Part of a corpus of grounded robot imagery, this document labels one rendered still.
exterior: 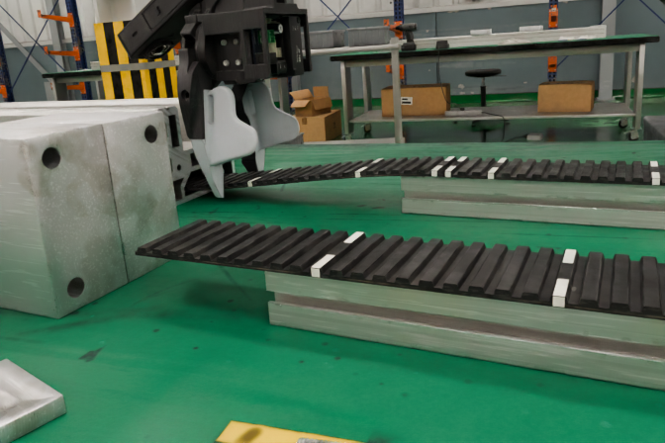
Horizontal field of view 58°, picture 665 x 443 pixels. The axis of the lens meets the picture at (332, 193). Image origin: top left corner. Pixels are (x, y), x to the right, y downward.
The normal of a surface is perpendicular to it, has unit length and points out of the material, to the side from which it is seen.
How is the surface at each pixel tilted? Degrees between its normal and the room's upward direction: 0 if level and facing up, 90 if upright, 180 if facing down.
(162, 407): 0
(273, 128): 100
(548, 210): 90
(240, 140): 80
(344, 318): 90
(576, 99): 90
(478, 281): 0
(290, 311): 90
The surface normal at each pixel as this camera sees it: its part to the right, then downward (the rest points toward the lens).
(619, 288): -0.07, -0.97
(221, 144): -0.43, 0.08
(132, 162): 0.90, 0.05
